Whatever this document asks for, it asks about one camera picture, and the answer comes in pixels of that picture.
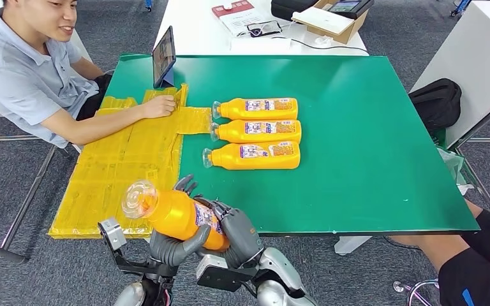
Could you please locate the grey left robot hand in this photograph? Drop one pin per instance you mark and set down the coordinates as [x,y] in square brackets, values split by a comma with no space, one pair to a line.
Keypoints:
[173,251]

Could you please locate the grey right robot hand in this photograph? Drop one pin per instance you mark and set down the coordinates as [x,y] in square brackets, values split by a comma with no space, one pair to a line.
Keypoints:
[240,236]

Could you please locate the orange detergent bottle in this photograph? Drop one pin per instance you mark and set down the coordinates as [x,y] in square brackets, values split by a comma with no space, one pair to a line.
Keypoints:
[228,157]
[173,215]
[236,110]
[236,133]

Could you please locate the yellow taped cardboard sheet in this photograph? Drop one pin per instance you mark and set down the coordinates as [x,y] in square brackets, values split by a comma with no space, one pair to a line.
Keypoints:
[114,160]

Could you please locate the white table foot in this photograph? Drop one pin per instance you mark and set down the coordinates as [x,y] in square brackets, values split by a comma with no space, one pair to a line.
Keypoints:
[349,245]

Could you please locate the green table mat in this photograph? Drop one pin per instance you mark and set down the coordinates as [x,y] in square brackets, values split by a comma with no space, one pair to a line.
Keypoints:
[355,148]

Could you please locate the person's hand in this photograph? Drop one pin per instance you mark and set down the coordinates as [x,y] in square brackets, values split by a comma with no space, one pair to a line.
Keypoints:
[160,106]

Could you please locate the chrome stool base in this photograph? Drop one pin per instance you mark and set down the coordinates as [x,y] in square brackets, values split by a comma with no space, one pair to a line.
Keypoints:
[396,288]

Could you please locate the black tablet on stand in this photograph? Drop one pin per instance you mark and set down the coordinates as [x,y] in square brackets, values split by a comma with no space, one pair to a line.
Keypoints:
[163,55]

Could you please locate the white charger plug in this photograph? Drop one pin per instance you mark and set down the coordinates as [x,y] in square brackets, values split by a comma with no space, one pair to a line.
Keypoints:
[323,41]

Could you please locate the white table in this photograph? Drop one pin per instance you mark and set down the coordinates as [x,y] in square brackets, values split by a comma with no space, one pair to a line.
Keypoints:
[193,29]

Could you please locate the white paper sheet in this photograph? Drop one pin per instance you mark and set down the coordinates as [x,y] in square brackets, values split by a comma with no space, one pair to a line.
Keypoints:
[239,23]

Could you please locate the clear plastic bag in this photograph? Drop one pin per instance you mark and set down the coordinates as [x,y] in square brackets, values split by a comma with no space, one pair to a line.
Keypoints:
[451,164]

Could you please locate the red booklet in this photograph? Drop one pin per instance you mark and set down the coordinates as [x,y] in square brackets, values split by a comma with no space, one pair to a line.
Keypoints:
[235,8]

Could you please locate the white flat box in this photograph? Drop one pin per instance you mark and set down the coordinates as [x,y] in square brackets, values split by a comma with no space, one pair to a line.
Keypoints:
[322,20]

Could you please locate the black zip case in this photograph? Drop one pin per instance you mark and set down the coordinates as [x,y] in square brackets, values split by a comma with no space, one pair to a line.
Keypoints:
[286,9]

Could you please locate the cardboard box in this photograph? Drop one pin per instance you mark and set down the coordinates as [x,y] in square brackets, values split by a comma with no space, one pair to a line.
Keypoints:
[351,33]

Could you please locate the person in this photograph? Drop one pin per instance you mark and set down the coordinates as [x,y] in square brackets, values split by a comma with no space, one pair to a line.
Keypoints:
[473,278]
[16,72]

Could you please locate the black backpack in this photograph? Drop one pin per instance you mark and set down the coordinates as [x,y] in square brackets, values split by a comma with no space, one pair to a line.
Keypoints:
[436,103]

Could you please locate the blue caster wheel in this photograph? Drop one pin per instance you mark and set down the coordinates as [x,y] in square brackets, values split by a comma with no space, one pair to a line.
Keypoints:
[148,5]

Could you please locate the black screen terminal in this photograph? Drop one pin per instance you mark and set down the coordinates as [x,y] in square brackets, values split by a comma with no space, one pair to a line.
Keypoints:
[345,6]

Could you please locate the blue chair base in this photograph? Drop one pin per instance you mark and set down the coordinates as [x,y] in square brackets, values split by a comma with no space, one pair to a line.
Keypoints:
[461,6]

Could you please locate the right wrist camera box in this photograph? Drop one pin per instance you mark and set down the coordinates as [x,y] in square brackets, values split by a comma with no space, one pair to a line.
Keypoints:
[224,276]

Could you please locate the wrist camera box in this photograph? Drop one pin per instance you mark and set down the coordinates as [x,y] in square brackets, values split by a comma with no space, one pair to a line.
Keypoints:
[224,276]
[112,232]

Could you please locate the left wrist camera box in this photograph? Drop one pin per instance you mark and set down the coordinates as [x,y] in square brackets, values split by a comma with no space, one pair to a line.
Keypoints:
[112,232]

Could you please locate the metal desk leg frame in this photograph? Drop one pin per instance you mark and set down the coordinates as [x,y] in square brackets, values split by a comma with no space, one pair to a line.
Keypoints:
[0,252]

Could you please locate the white desk with metal frame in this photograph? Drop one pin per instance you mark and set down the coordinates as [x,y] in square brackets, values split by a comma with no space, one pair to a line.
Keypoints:
[472,63]

